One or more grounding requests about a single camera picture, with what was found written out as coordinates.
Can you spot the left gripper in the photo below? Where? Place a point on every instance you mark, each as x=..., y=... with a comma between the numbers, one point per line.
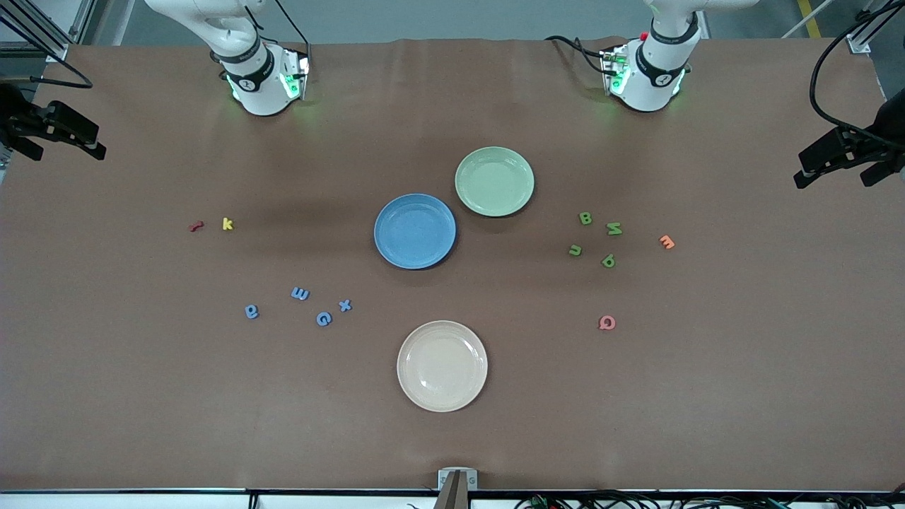
x=892, y=121

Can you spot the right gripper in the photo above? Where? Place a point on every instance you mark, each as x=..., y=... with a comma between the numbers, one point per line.
x=14, y=109

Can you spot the green foam letter M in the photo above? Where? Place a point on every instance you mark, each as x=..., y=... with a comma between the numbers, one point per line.
x=614, y=229

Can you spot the green foam letter P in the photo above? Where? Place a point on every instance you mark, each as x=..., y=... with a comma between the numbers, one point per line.
x=608, y=261

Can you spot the blue foam letter E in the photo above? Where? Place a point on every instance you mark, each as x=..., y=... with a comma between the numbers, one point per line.
x=300, y=293

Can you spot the blue foam letter G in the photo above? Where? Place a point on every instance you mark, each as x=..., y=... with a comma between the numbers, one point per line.
x=318, y=319

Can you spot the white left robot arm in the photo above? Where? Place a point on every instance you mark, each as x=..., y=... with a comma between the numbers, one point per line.
x=654, y=85

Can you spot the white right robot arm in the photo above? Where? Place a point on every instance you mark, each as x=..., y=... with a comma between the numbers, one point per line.
x=261, y=92

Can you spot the orange foam letter E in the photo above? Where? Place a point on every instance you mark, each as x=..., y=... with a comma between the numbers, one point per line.
x=666, y=242

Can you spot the pink foam letter Q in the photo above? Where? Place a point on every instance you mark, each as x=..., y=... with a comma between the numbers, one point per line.
x=602, y=323

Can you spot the brown table cover sheet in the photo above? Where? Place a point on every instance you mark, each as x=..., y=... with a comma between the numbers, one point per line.
x=212, y=410

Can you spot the light green plate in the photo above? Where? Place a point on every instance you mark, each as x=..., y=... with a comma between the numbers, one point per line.
x=495, y=182

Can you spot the blue plate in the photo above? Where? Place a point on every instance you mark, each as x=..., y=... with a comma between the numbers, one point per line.
x=415, y=231

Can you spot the beige plate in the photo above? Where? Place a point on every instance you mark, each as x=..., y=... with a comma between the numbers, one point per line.
x=442, y=366

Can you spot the aluminium frame post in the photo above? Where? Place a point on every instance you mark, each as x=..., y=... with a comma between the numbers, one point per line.
x=83, y=18
x=859, y=44
x=56, y=53

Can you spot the white table edge rail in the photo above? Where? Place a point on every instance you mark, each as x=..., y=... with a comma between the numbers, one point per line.
x=141, y=502

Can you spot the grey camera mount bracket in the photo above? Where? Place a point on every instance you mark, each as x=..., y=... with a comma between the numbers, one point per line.
x=457, y=481

